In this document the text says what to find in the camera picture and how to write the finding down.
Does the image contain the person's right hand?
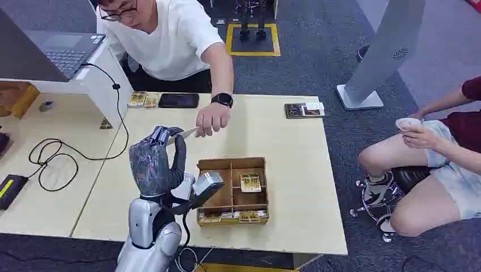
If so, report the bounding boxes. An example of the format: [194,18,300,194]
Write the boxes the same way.
[195,103,231,138]

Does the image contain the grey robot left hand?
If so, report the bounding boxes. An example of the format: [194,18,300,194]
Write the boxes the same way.
[129,126,188,198]

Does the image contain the pale playing card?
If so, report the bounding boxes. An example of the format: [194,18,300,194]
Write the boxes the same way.
[167,126,200,146]

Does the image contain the black wrist watch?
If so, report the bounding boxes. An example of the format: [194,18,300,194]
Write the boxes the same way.
[210,92,234,109]

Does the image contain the black smartphone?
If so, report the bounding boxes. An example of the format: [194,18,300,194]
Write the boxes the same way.
[158,93,200,109]

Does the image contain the yellow card pack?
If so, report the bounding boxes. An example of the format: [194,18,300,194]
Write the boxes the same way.
[126,91,148,109]
[144,92,161,110]

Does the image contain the yellow-bordered floor mat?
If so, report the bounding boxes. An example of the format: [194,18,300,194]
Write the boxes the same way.
[225,23,282,58]

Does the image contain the person across the desk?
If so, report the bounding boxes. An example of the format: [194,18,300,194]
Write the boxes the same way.
[89,0,235,138]

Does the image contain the white desk riser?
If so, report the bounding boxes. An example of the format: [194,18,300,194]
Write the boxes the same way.
[0,35,134,131]

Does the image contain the wooden compartment box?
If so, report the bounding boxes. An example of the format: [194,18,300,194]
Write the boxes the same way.
[196,156,270,227]

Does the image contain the row of yellow cards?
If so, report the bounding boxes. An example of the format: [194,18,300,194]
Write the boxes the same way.
[198,210,268,224]

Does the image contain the black robot legs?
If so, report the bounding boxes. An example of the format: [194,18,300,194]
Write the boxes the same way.
[234,0,269,43]

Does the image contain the black-framed glasses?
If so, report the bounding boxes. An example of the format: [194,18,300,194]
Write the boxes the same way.
[99,0,139,22]

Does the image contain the black power brick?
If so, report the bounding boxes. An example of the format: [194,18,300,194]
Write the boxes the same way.
[0,174,29,211]

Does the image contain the brown wooden crate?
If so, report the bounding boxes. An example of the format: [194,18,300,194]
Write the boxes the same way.
[0,81,41,120]

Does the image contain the grey laptop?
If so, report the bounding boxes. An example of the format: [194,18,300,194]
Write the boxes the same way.
[0,8,107,83]

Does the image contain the white floor stand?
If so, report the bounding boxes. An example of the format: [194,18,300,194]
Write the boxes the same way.
[336,0,428,112]

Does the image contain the chrome wheeled stool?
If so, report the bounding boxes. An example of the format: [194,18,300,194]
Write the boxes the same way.
[349,166,433,244]

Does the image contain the white paper cup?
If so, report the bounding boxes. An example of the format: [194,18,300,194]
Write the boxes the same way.
[395,117,425,133]

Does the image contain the seated person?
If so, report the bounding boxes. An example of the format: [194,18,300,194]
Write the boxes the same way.
[357,76,481,239]

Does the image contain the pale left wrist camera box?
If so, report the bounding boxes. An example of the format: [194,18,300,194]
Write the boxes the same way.
[172,171,226,210]

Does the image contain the black power cable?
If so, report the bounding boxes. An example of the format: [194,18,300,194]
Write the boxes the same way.
[27,62,130,193]

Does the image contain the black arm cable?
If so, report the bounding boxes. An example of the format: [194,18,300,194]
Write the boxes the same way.
[173,208,212,272]

